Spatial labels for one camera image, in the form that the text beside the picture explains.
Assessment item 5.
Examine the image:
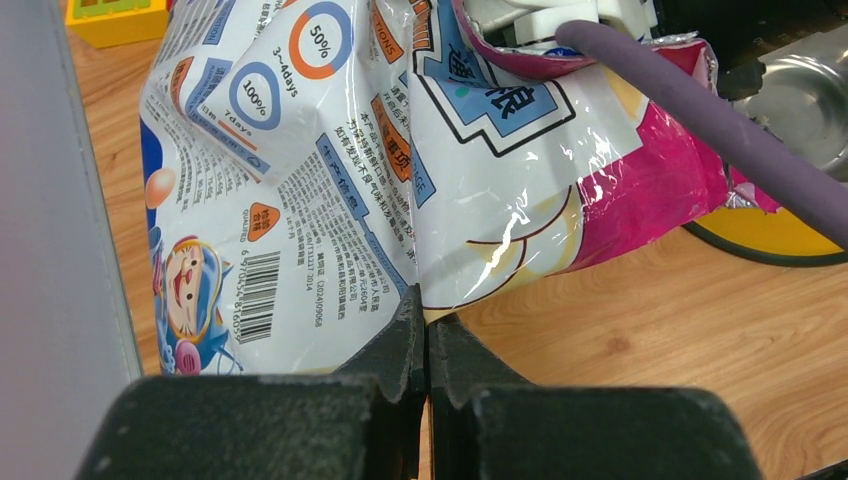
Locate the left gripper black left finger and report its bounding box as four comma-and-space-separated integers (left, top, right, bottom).
77, 286, 425, 479

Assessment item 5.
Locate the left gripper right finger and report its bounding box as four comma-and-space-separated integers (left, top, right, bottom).
427, 316, 761, 479

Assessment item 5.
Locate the colourful pet food bag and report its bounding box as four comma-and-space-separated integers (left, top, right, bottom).
139, 1, 777, 375

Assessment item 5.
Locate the yellow double pet bowl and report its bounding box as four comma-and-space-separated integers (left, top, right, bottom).
685, 26, 847, 267

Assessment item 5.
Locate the yellow blue red toy block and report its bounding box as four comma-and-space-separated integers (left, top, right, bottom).
65, 0, 173, 48

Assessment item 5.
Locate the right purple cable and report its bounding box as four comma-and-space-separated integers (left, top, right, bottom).
555, 19, 848, 252

